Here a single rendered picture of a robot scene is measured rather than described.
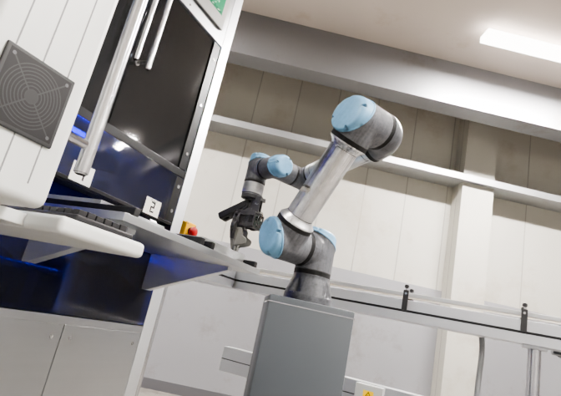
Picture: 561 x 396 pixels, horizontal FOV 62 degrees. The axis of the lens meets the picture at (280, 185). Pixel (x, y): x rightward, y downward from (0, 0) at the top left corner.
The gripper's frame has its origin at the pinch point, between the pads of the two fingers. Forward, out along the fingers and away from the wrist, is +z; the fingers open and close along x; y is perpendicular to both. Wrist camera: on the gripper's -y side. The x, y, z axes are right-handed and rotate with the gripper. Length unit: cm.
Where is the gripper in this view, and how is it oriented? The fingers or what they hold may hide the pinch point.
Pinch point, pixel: (232, 250)
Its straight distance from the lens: 163.4
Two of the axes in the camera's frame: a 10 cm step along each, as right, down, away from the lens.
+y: 8.9, 0.7, -4.5
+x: 4.0, 3.4, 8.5
